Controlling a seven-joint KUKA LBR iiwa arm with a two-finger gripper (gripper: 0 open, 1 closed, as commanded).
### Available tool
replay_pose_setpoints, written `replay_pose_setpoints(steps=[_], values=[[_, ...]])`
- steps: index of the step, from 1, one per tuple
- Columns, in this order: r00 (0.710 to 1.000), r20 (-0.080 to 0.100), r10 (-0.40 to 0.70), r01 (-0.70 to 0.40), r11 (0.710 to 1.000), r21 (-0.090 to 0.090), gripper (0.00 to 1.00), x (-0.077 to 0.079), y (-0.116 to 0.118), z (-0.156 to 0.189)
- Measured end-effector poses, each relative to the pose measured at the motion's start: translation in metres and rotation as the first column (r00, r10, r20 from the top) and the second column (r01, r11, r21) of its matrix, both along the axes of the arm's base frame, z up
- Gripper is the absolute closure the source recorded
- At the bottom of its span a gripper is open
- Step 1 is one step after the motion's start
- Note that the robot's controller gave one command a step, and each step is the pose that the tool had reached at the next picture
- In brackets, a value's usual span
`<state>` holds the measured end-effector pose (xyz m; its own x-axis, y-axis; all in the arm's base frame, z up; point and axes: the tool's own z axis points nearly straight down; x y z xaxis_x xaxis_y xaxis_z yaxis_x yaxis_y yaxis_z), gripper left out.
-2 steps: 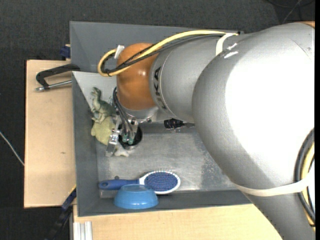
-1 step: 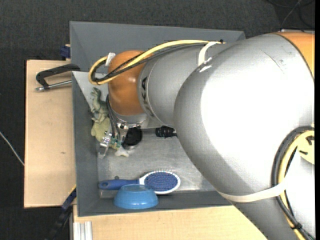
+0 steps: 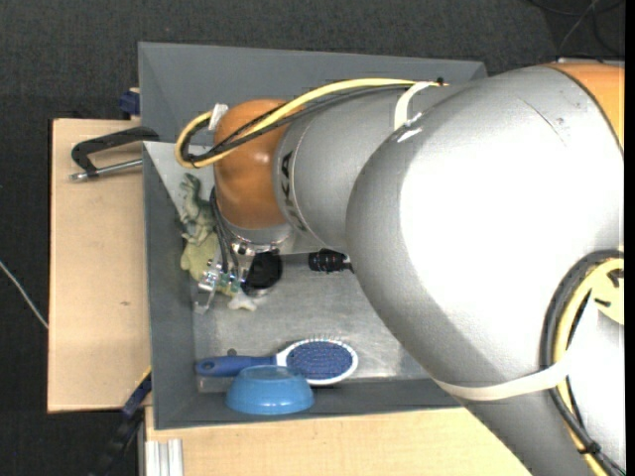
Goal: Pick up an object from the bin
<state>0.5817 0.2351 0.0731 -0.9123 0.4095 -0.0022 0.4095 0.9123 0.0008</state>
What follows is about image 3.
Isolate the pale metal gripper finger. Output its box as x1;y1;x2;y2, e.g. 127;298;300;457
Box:
191;260;223;315

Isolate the pale wood flat board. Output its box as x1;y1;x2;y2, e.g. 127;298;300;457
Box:
47;117;153;415

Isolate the blue bowl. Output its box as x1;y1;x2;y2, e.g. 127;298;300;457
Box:
224;364;317;417

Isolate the green and yellow toy dinosaur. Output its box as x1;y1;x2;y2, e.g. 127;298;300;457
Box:
177;172;260;312

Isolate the grey metal bin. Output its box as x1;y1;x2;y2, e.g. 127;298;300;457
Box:
137;41;490;430

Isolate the blue and white hairbrush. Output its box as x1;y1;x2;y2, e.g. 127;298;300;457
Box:
193;337;360;387

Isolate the black cylinder on white bracket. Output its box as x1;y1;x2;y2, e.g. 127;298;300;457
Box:
307;248;354;274

